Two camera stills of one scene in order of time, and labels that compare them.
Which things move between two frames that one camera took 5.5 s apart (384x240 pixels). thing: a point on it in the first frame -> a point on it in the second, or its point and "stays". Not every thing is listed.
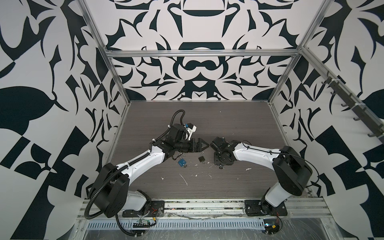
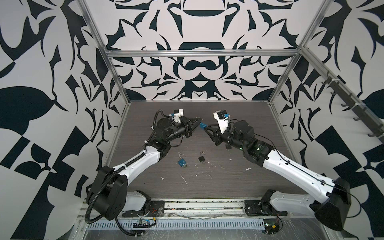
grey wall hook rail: (375, 125) stays
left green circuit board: (143, 223) stays
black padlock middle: (201, 158) stays
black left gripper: (197, 145) -> (188, 127)
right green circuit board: (271, 226) stays
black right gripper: (216, 162) -> (217, 136)
